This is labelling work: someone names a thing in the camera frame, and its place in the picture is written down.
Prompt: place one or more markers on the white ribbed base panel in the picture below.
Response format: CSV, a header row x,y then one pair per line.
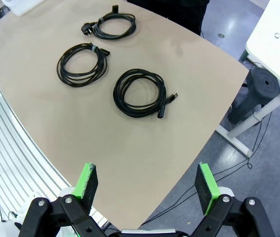
x,y
7,153

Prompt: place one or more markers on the clear plastic storage bin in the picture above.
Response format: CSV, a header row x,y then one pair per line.
x,y
19,7

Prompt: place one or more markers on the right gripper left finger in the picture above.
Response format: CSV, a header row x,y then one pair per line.
x,y
90,187

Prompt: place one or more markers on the black plastic stool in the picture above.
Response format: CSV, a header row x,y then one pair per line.
x,y
260,86

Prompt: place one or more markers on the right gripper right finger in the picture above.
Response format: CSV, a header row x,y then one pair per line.
x,y
204,187

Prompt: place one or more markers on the white table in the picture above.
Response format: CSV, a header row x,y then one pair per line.
x,y
273,19

